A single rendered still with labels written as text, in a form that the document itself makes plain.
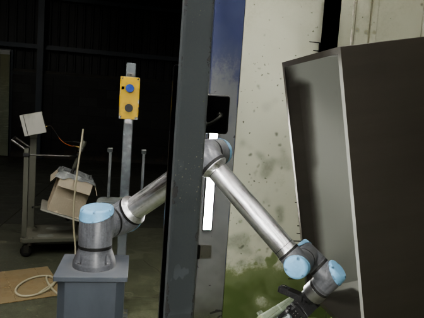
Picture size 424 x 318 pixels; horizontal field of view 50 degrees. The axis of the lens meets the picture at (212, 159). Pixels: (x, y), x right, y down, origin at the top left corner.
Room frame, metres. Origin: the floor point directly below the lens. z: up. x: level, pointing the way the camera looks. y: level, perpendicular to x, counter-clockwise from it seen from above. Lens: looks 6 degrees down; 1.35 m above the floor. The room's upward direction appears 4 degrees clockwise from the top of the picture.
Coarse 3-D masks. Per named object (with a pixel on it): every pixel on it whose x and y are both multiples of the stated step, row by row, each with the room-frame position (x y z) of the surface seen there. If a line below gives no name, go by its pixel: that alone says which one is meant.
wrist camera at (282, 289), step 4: (280, 288) 1.80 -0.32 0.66; (284, 288) 1.80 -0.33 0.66; (288, 288) 1.81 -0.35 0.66; (292, 288) 1.82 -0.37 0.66; (280, 292) 1.80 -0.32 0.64; (284, 292) 1.79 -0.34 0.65; (288, 292) 1.78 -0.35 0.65; (292, 292) 1.78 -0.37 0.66; (296, 292) 1.78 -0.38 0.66; (300, 292) 1.79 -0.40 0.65; (288, 296) 1.78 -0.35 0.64; (292, 296) 1.77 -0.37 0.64; (296, 296) 1.76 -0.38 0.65; (300, 296) 1.75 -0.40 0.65; (300, 300) 1.75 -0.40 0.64
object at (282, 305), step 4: (284, 300) 1.93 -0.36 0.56; (288, 300) 1.94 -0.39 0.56; (292, 300) 1.96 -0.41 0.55; (280, 304) 1.88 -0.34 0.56; (284, 304) 1.90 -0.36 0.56; (288, 304) 1.92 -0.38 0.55; (272, 308) 1.82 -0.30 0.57; (276, 308) 1.84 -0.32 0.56; (280, 308) 1.86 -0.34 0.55; (284, 308) 1.87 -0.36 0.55; (260, 312) 1.78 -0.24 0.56; (264, 312) 1.77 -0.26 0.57; (268, 312) 1.78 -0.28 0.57; (272, 312) 1.79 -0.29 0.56; (276, 312) 1.81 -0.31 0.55; (280, 312) 1.84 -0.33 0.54; (260, 316) 1.74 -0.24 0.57; (264, 316) 1.74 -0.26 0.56; (268, 316) 1.76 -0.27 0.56; (272, 316) 1.78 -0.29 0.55; (276, 316) 1.79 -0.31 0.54
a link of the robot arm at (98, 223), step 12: (96, 204) 2.01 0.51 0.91; (108, 204) 2.02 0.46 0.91; (84, 216) 1.92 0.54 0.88; (96, 216) 1.91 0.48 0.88; (108, 216) 1.94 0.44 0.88; (120, 216) 2.04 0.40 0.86; (84, 228) 1.91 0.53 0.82; (96, 228) 1.91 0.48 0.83; (108, 228) 1.94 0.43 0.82; (120, 228) 2.02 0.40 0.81; (84, 240) 1.91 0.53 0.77; (96, 240) 1.91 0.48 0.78; (108, 240) 1.95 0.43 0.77
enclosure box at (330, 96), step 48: (336, 48) 1.69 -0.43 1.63; (384, 48) 1.70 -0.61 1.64; (288, 96) 2.26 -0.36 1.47; (336, 96) 2.32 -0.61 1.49; (384, 96) 1.71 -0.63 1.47; (336, 144) 2.32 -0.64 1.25; (384, 144) 1.71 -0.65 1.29; (336, 192) 2.33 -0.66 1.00; (384, 192) 1.72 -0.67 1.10; (336, 240) 2.33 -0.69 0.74; (384, 240) 1.72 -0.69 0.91; (336, 288) 2.30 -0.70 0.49; (384, 288) 1.73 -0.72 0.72
